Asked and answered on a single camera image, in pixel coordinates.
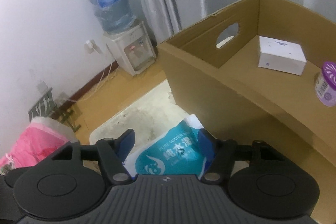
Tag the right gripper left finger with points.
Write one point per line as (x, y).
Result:
(111, 156)

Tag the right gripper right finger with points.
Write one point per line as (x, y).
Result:
(220, 154)

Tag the blue wet wipes pack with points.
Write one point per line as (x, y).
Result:
(175, 152)

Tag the purple air freshener jar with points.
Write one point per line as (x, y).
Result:
(325, 84)

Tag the pink blanket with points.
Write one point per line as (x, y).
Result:
(42, 137)

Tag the small folding rack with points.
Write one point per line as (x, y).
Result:
(46, 107)

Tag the brown cardboard box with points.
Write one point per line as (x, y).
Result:
(212, 69)

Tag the white water dispenser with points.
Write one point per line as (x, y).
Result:
(132, 49)

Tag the small white box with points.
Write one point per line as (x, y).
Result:
(280, 55)

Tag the blue water jug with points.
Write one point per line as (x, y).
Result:
(114, 15)

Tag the white wall plug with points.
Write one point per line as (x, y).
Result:
(91, 47)

